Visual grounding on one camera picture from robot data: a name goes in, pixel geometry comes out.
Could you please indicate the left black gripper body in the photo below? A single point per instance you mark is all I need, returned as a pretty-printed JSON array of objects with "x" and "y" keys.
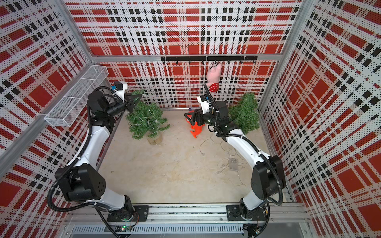
[{"x": 116, "y": 109}]

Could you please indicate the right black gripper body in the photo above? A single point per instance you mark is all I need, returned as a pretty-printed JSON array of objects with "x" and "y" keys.
[{"x": 207, "y": 118}]

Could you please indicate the small christmas tree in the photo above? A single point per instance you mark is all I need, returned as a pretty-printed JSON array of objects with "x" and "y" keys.
[
  {"x": 147, "y": 121},
  {"x": 245, "y": 113}
]

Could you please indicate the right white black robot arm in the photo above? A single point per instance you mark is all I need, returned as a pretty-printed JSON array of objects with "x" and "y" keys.
[{"x": 268, "y": 178}]

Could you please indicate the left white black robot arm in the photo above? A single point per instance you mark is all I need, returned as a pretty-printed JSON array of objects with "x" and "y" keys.
[{"x": 79, "y": 184}]

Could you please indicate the red shark plush toy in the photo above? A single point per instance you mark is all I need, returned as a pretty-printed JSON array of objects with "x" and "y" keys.
[{"x": 196, "y": 129}]

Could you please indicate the pink pig plush toy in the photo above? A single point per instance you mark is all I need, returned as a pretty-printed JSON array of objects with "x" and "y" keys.
[{"x": 213, "y": 77}]

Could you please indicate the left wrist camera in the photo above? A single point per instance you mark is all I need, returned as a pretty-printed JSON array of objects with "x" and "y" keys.
[{"x": 119, "y": 89}]

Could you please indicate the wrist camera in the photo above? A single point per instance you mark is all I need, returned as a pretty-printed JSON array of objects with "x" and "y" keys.
[
  {"x": 119, "y": 89},
  {"x": 205, "y": 103}
]

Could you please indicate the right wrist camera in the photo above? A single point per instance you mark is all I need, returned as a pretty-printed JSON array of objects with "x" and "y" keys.
[{"x": 205, "y": 103}]

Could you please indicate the white wire mesh shelf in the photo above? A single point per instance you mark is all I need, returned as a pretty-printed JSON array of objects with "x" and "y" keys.
[{"x": 66, "y": 111}]

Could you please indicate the black hook rail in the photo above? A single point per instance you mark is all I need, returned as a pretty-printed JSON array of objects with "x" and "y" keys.
[{"x": 177, "y": 59}]

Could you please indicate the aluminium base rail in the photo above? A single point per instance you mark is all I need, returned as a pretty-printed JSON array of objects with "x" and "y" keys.
[{"x": 215, "y": 220}]

